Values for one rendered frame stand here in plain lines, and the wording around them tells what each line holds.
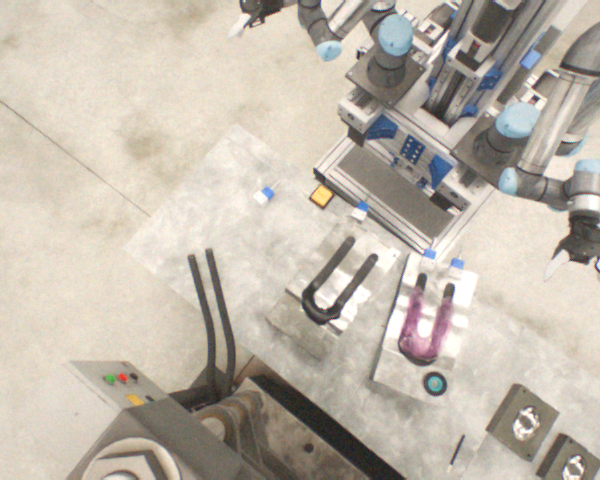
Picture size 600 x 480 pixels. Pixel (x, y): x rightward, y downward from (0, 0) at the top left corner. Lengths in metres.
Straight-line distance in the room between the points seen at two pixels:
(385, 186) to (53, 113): 2.08
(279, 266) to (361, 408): 0.61
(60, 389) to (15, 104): 2.51
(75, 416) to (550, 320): 2.40
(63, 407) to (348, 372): 0.98
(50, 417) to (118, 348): 1.55
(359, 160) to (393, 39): 1.05
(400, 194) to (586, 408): 1.29
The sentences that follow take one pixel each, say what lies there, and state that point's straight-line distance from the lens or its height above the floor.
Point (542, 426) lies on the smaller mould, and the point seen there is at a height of 0.87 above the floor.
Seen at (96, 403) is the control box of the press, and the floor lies 1.47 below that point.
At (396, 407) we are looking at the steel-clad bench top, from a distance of 1.82.
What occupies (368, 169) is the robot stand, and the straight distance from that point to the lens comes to 2.62.
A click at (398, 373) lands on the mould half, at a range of 1.71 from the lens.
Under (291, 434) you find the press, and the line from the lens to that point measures 1.82.
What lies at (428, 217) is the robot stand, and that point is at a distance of 2.58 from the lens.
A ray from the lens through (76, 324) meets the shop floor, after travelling 2.88.
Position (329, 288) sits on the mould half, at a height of 0.92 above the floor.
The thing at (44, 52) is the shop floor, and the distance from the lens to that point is 3.63.
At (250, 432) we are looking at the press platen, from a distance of 1.32.
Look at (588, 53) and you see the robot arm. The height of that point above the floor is 1.63.
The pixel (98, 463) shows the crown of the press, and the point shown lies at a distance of 0.59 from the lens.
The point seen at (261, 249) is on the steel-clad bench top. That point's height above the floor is 0.80.
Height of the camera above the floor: 2.58
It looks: 75 degrees down
